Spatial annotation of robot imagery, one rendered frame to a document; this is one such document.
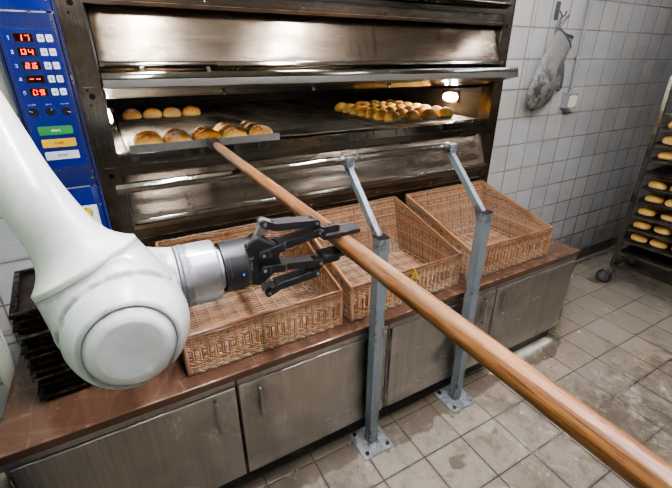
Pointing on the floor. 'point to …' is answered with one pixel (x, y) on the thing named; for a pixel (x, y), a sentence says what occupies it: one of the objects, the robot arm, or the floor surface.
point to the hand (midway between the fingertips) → (338, 240)
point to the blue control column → (32, 0)
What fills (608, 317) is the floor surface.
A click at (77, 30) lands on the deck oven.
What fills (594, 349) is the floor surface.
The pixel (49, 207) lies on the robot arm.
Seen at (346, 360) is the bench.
